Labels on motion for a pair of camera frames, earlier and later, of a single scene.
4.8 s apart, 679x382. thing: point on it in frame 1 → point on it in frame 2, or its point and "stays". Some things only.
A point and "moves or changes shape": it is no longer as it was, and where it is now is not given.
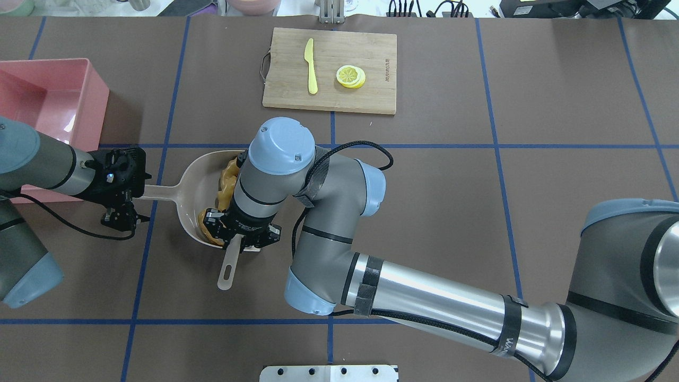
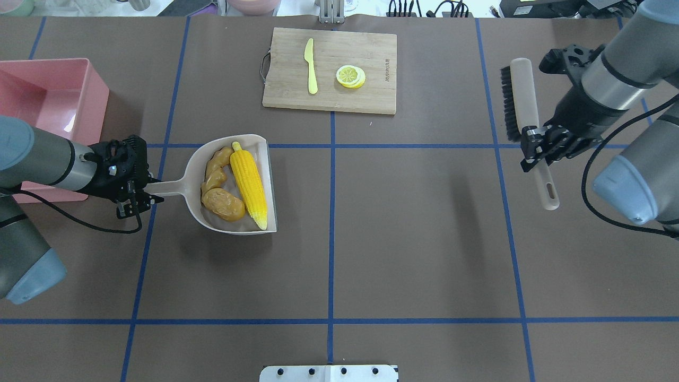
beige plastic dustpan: x=196 y=190 moves or changes shape
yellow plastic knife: x=308 y=56 stays
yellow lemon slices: x=350 y=76 stays
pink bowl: x=254 y=7 stays
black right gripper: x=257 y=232 → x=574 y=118
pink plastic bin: x=66 y=98 stays
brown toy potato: x=207 y=232 → x=224 y=203
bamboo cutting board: x=332 y=70 stays
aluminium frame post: x=332 y=11 stays
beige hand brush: x=231 y=259 → x=520 y=111
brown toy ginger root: x=229 y=174 → x=216 y=174
